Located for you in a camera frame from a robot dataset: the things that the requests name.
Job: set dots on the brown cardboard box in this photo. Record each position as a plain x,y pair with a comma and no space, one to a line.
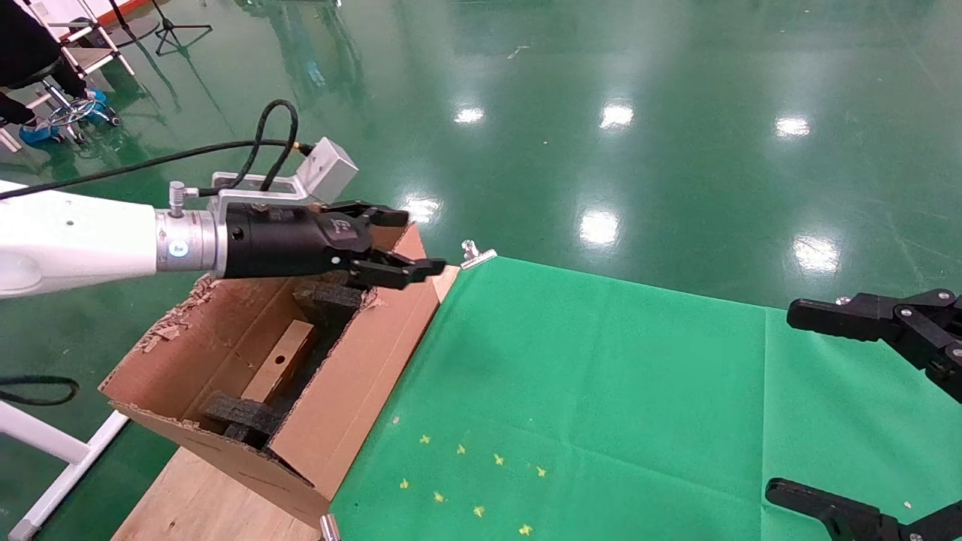
278,361

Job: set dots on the black tripod stand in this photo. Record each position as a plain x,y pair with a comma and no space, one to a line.
174,28

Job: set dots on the blue shoe cover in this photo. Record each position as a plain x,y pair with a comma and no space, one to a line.
41,135
98,96

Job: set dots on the green table cloth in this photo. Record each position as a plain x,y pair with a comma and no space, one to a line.
639,413

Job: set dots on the person in black clothes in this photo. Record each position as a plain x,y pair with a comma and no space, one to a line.
22,45

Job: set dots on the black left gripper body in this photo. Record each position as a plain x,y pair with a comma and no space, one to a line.
293,240

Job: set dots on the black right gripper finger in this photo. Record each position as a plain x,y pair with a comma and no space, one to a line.
834,515
849,319

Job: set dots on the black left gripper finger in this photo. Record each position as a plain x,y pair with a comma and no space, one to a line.
398,272
383,218

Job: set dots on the large open cardboard carton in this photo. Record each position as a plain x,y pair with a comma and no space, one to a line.
361,376

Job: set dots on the black pole stand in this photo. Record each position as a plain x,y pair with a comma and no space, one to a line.
124,22

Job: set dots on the white metal rack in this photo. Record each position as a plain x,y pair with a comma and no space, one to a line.
113,49

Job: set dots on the white metal table frame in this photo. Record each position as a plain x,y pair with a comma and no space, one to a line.
68,473

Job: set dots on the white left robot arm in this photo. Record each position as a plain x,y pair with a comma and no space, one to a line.
75,240

